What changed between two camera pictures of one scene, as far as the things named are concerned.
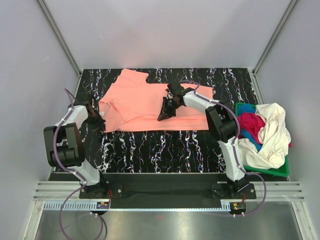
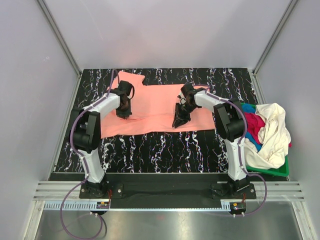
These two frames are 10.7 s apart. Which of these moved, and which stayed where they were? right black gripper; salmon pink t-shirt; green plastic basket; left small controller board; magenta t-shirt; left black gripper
Moved: left black gripper; right black gripper
Stayed: magenta t-shirt; green plastic basket; left small controller board; salmon pink t-shirt
